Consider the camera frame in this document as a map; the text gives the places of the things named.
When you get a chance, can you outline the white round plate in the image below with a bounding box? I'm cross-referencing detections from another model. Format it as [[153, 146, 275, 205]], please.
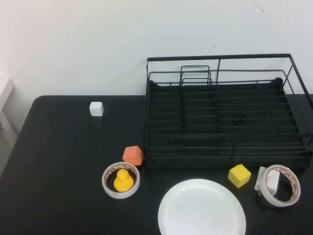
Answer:
[[157, 178, 246, 235]]

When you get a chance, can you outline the orange cube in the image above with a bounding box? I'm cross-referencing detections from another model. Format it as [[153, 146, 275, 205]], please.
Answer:
[[122, 145, 145, 168]]

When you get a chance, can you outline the white cube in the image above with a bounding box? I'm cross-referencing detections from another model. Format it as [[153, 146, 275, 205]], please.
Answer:
[[89, 101, 104, 118]]

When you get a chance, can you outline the yellow rubber duck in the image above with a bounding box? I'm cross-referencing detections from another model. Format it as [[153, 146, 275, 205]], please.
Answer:
[[113, 168, 134, 192]]

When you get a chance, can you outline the white tape roll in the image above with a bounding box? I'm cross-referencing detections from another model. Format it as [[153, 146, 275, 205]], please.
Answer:
[[259, 164, 302, 208], [101, 161, 141, 199]]

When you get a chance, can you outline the black plastic drip tray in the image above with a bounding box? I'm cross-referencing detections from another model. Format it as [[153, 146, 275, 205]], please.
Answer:
[[144, 78, 313, 172]]

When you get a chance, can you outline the yellow cube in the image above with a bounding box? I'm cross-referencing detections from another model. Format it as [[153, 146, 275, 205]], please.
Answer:
[[227, 164, 252, 189]]

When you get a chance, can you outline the white charger plug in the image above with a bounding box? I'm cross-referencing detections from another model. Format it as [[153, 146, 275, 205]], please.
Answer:
[[254, 166, 281, 197]]

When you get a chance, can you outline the white side board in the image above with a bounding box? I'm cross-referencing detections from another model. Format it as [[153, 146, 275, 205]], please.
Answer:
[[0, 78, 15, 117]]

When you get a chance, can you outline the black wire dish rack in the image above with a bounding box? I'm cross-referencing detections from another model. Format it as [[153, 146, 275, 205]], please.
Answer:
[[143, 53, 313, 172]]

